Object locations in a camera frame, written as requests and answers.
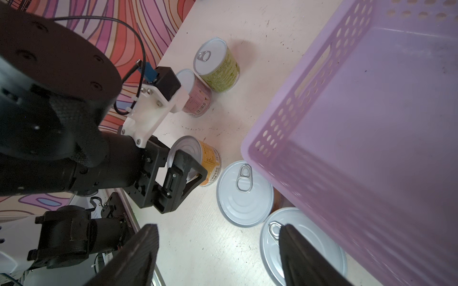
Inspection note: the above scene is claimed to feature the small can yellow label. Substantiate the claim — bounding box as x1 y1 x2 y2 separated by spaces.
217 160 274 228

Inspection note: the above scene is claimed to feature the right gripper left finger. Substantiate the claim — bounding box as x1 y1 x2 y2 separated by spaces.
86 224 159 286

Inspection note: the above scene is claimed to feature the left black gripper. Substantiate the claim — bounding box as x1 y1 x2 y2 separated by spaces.
125 136 208 214

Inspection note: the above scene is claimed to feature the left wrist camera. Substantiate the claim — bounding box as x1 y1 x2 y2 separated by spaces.
120 60 189 148

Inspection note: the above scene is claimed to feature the small can pink label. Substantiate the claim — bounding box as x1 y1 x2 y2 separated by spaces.
260 207 351 286

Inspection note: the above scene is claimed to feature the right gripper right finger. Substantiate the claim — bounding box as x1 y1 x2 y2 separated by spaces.
279 224 351 286

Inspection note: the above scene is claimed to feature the purple plastic basket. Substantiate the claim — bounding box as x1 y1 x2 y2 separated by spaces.
241 1 458 286

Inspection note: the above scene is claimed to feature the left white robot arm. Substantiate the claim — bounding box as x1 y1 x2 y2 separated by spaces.
1 3 208 213

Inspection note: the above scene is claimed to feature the small can green label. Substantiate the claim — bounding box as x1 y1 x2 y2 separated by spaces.
193 37 240 93

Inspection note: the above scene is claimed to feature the small can orange label front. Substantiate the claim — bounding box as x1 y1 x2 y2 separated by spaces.
167 136 221 187

